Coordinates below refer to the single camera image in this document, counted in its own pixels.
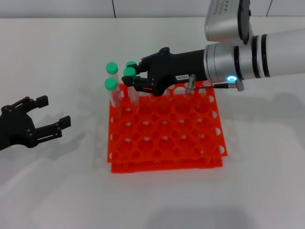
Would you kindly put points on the orange plastic test tube rack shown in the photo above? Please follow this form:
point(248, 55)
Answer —
point(166, 128)

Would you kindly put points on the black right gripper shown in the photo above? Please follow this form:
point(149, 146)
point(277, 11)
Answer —
point(176, 66)

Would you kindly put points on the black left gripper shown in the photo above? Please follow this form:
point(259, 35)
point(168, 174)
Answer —
point(16, 128)

